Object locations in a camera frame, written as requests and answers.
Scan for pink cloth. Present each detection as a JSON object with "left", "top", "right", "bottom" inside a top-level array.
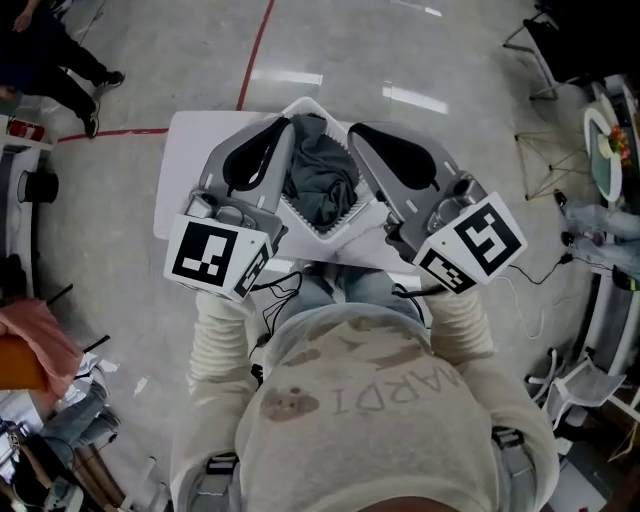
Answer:
[{"left": 0, "top": 298, "right": 85, "bottom": 401}]

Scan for hand-held gripper black cable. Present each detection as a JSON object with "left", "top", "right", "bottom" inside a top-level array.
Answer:
[
  {"left": 392, "top": 282, "right": 432, "bottom": 331},
  {"left": 249, "top": 269, "right": 305, "bottom": 351}
]

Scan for person's cream sweater torso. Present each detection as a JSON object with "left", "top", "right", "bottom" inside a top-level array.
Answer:
[{"left": 169, "top": 303, "right": 561, "bottom": 512}]

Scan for orange flower bunch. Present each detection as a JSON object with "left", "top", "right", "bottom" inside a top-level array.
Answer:
[{"left": 607, "top": 124, "right": 632, "bottom": 157}]

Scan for orange bag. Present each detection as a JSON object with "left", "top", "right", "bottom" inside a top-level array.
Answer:
[{"left": 0, "top": 333, "right": 50, "bottom": 392}]

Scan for round white table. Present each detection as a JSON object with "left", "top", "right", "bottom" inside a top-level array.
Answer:
[{"left": 582, "top": 102, "right": 627, "bottom": 204}]

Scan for white shelving unit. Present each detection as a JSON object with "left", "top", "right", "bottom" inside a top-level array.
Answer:
[{"left": 582, "top": 272, "right": 640, "bottom": 376}]

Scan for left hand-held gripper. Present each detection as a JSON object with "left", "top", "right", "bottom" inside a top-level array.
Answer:
[{"left": 163, "top": 118, "right": 297, "bottom": 301}]

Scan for person's left forearm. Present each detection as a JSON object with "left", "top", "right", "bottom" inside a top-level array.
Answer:
[{"left": 185, "top": 292, "right": 261, "bottom": 396}]

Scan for grey shoulder strap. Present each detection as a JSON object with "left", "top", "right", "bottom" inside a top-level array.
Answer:
[
  {"left": 491, "top": 426, "right": 539, "bottom": 512},
  {"left": 204, "top": 451, "right": 240, "bottom": 512}
]

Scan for person's legs in jeans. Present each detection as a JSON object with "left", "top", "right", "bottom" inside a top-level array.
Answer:
[{"left": 279, "top": 264, "right": 429, "bottom": 329}]

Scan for person's right forearm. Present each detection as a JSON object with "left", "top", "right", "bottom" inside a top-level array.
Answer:
[{"left": 425, "top": 285, "right": 497, "bottom": 371}]

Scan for right hand-held gripper black cable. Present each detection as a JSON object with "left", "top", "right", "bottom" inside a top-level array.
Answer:
[{"left": 392, "top": 282, "right": 432, "bottom": 331}]

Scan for black chair with metal legs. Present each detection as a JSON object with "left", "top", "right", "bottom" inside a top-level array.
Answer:
[{"left": 502, "top": 0, "right": 640, "bottom": 101}]

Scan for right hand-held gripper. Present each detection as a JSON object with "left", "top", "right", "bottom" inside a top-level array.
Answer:
[{"left": 348, "top": 121, "right": 529, "bottom": 296}]

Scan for gold wire stand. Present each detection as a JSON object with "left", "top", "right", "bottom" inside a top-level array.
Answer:
[{"left": 514, "top": 129, "right": 592, "bottom": 202}]

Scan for white marble-look low table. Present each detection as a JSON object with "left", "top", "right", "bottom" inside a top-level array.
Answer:
[{"left": 152, "top": 109, "right": 439, "bottom": 275}]

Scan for white laundry basket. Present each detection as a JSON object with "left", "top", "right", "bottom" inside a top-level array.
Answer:
[{"left": 272, "top": 96, "right": 375, "bottom": 247}]

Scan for white desk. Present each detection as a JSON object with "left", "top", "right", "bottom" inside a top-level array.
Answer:
[{"left": 0, "top": 142, "right": 54, "bottom": 296}]

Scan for red can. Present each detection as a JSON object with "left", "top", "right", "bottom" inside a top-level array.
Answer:
[{"left": 7, "top": 118, "right": 46, "bottom": 144}]

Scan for grey clothes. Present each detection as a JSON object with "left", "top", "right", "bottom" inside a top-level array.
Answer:
[{"left": 282, "top": 113, "right": 362, "bottom": 234}]

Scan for black floor cable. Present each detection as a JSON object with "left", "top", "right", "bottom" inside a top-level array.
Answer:
[{"left": 504, "top": 252, "right": 576, "bottom": 285}]

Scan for left hand-held gripper black cable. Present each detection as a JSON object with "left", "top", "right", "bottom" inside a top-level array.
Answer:
[{"left": 249, "top": 269, "right": 305, "bottom": 351}]

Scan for white office chair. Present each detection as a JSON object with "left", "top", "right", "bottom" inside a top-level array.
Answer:
[{"left": 524, "top": 347, "right": 627, "bottom": 431}]

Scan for black cup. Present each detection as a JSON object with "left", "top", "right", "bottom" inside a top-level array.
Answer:
[{"left": 17, "top": 169, "right": 60, "bottom": 204}]

